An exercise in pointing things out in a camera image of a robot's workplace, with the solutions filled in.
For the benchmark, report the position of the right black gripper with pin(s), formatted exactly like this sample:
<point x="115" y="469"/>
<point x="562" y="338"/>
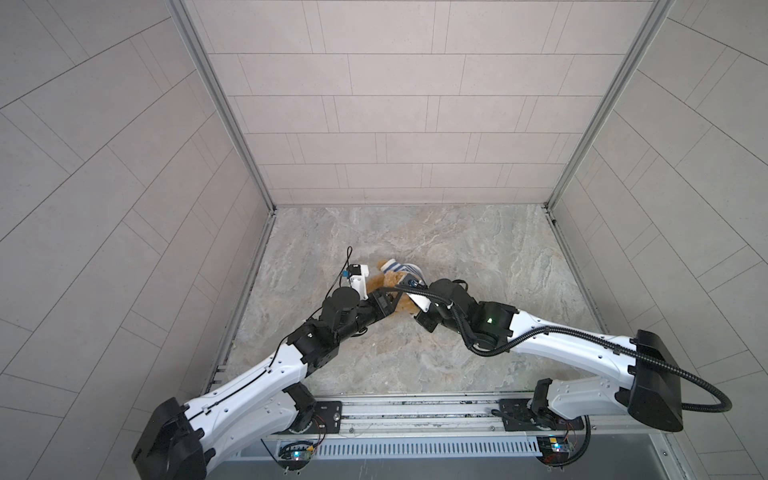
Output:
<point x="420" y="318"/>

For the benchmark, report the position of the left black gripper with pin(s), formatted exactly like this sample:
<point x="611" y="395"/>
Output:
<point x="383" y="308"/>

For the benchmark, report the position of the blue white striped knit sweater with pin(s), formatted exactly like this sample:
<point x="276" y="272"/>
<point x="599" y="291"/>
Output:
<point x="398" y="273"/>

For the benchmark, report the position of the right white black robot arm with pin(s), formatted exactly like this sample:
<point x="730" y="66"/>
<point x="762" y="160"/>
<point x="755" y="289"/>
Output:
<point x="629" y="375"/>

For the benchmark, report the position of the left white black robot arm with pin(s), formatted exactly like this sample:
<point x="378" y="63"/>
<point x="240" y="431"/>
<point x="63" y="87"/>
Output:
<point x="189" y="440"/>

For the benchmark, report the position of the white ventilation grille strip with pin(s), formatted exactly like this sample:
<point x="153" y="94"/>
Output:
<point x="428" y="447"/>

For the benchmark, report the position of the left small circuit board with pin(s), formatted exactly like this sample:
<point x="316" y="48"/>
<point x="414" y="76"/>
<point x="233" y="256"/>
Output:
<point x="299" y="451"/>

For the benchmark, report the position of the small circuit board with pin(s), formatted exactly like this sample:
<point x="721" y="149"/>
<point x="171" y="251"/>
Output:
<point x="554" y="449"/>
<point x="299" y="451"/>

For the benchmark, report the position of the right small circuit board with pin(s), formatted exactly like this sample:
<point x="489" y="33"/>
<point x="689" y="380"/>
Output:
<point x="554" y="449"/>

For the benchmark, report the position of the aluminium mounting rail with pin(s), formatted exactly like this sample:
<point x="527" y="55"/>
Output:
<point x="368" y="416"/>

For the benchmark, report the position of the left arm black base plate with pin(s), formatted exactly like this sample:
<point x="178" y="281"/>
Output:
<point x="324" y="419"/>

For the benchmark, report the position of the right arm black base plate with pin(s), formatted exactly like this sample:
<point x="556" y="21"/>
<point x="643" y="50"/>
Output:
<point x="516" y="416"/>

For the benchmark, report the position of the right aluminium corner post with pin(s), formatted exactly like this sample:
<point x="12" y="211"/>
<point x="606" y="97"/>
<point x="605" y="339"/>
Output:
<point x="646" y="34"/>

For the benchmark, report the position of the aluminium corner post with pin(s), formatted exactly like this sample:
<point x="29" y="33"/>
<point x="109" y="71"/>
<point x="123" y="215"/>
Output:
<point x="193" y="42"/>
<point x="646" y="34"/>

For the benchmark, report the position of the left aluminium corner post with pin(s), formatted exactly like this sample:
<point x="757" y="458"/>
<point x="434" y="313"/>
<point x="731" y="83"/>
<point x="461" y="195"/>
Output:
<point x="193" y="42"/>

